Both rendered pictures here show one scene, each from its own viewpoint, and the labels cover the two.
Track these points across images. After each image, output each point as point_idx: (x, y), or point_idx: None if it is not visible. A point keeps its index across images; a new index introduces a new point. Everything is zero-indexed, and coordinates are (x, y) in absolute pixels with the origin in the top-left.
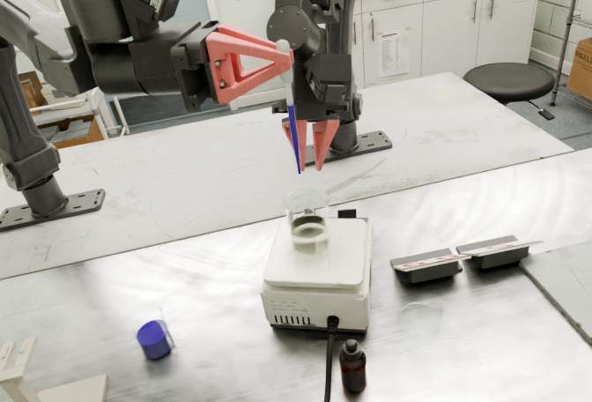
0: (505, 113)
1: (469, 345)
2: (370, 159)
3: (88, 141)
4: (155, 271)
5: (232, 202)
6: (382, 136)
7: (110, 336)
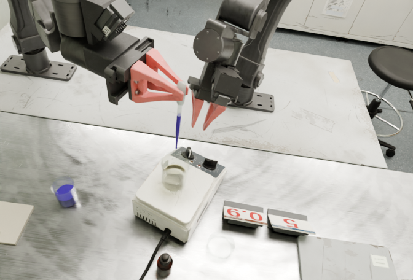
0: (363, 116)
1: (237, 276)
2: (254, 115)
3: None
4: (85, 145)
5: (151, 112)
6: (271, 101)
7: (44, 180)
